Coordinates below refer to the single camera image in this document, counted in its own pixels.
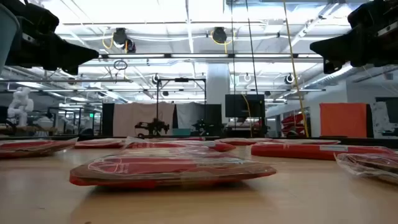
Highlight thin black hanging cable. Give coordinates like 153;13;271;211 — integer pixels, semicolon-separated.
229;0;236;138

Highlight long ceiling light strip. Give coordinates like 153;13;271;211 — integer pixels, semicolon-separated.
99;53;324;60

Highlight black ceiling cable reel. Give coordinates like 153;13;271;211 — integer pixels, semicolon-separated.
111;27;137;54
210;26;234;46

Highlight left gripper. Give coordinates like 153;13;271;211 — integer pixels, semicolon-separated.
4;29;100;76

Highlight orange red panel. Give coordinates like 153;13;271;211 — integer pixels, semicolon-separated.
319;102;368;138

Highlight black monitor screen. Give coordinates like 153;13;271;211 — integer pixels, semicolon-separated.
224;94;266;118

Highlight yellow hanging cable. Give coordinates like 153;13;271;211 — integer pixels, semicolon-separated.
282;0;310;138

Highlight white speckled curtain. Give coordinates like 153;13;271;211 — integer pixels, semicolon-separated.
370;101;391;138

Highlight red popcorn bag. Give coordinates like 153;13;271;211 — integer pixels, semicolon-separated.
334;151;398;186
0;137;79;160
68;146;277;190
123;136;237;153
250;142;396;161
73;138;126;150
270;139;342;146

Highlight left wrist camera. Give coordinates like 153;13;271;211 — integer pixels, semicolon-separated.
0;0;60;34

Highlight white building column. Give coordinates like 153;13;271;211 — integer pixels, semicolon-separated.
206;63;231;125

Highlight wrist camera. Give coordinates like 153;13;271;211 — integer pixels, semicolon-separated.
347;0;398;29
0;0;60;34

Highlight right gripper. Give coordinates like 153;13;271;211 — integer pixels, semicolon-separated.
309;21;398;75

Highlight red stacked bins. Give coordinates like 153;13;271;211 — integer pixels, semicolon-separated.
281;112;307;136

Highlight white humanoid robot figure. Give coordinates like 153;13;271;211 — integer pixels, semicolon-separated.
6;86;35;128

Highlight small teal bin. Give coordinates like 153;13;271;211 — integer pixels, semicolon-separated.
172;128;192;137

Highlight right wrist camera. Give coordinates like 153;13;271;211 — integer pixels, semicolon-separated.
347;0;398;29

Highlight beige backdrop curtain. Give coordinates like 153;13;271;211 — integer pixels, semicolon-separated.
113;102;175;137

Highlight black metal rig frame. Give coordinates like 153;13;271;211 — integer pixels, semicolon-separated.
155;77;208;138

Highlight hanging black cable ring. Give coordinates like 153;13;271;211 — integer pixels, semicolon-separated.
113;59;129;71

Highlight grey backdrop curtain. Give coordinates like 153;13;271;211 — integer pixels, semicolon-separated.
176;102;206;130

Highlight black framed monitor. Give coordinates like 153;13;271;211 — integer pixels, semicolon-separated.
375;96;398;124

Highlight black partition panel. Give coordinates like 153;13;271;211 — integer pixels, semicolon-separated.
101;103;115;137
203;104;223;131

